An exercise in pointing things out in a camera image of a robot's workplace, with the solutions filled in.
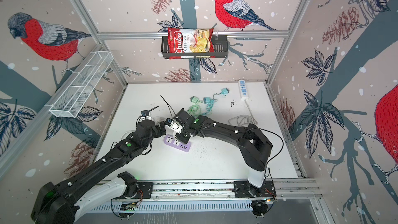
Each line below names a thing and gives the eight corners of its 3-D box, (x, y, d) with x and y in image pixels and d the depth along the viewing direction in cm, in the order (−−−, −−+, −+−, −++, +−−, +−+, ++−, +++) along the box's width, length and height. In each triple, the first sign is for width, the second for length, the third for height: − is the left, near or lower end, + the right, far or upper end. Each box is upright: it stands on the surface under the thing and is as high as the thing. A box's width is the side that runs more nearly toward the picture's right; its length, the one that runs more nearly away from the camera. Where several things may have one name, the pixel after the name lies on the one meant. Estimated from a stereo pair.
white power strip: (241, 100, 112) (242, 98, 110) (238, 82, 124) (238, 80, 122) (248, 100, 112) (249, 98, 110) (244, 82, 124) (244, 80, 122)
